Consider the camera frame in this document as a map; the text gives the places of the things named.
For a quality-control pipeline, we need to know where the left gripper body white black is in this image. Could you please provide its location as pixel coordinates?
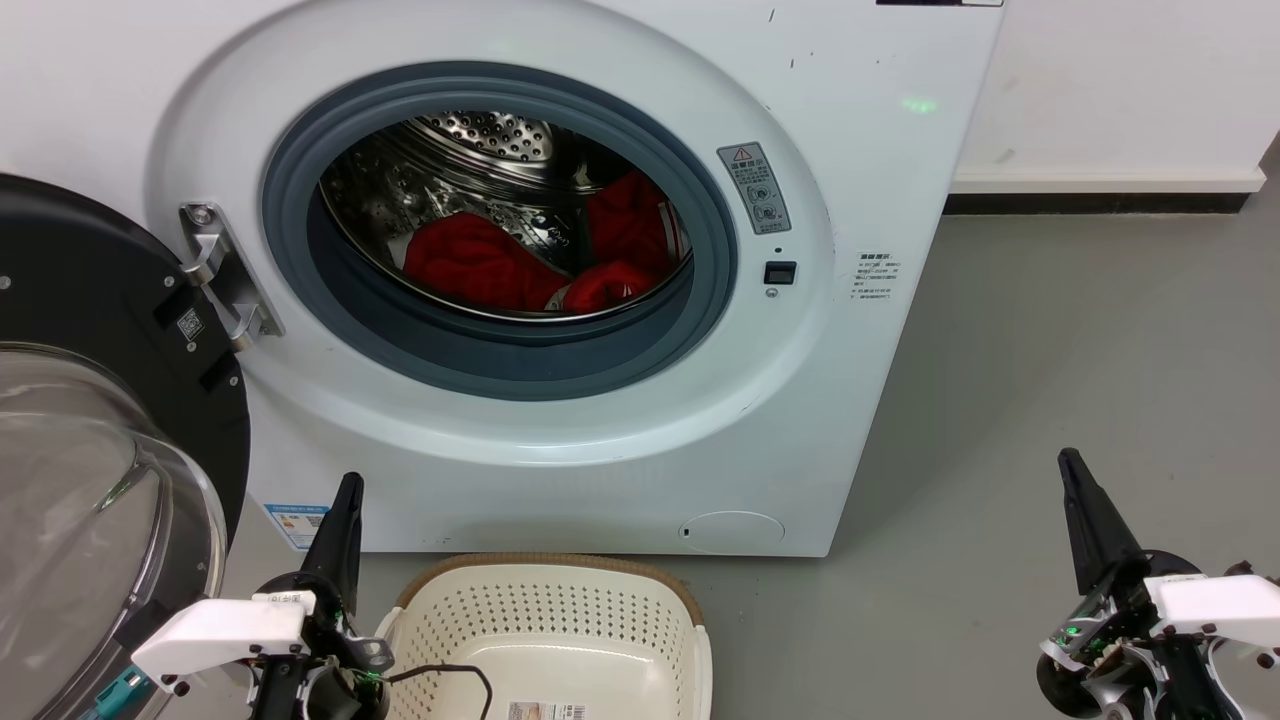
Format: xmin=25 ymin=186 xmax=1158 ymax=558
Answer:
xmin=132 ymin=572 xmax=393 ymax=720

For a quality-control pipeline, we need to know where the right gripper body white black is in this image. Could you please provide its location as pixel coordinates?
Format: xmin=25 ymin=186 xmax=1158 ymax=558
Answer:
xmin=1037 ymin=550 xmax=1280 ymax=720

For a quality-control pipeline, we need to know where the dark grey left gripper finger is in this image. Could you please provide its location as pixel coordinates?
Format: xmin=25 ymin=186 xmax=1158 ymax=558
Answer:
xmin=300 ymin=472 xmax=363 ymax=611

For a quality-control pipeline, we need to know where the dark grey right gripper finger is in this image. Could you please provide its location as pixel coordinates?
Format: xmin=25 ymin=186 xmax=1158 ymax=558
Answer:
xmin=1058 ymin=448 xmax=1146 ymax=596

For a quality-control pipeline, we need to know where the red clothing with white trim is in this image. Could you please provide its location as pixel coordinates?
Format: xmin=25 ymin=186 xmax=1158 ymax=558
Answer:
xmin=403 ymin=168 xmax=691 ymax=313

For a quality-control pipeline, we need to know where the cream perforated laundry basket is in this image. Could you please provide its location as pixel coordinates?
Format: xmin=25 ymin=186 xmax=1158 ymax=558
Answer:
xmin=375 ymin=553 xmax=713 ymax=720

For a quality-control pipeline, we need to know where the washing machine door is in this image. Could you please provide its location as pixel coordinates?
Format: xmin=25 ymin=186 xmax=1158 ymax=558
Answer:
xmin=0 ymin=175 xmax=251 ymax=720

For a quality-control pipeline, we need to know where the grey rubber door gasket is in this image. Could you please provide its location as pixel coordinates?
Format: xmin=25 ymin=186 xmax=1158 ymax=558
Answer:
xmin=262 ymin=62 xmax=739 ymax=401

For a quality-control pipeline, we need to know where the white front-load washing machine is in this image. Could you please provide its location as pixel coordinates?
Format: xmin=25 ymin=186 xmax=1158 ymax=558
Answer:
xmin=0 ymin=0 xmax=1008 ymax=558

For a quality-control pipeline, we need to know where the silver metal door hinge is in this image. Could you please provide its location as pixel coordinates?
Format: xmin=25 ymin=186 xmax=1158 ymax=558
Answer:
xmin=180 ymin=202 xmax=284 ymax=351

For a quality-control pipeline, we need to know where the white text label sticker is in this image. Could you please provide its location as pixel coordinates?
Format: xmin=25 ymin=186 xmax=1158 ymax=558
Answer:
xmin=853 ymin=250 xmax=899 ymax=304

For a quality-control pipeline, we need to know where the white and black baseboard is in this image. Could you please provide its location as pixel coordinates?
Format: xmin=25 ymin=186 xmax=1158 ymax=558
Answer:
xmin=945 ymin=165 xmax=1267 ymax=215

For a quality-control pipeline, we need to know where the round white drain filter cover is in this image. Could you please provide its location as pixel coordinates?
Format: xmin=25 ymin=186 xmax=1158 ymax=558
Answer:
xmin=678 ymin=510 xmax=786 ymax=554

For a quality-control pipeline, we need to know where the grey warning sticker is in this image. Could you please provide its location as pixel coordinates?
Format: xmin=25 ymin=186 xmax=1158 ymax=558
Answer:
xmin=717 ymin=142 xmax=791 ymax=236

